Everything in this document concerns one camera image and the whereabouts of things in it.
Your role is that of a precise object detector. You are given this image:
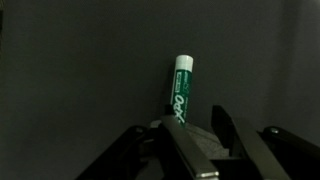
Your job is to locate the dark grey chair seat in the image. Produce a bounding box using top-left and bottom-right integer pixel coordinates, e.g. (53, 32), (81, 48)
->
(0, 0), (320, 180)

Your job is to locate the green Expo dry erase marker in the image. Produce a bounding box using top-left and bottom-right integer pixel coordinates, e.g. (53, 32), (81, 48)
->
(170, 54), (195, 128)

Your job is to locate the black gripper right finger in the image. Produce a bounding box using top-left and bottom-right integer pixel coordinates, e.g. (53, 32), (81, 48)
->
(211, 105), (320, 180)

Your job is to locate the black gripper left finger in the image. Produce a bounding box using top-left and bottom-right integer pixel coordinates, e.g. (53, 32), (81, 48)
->
(76, 104), (220, 180)

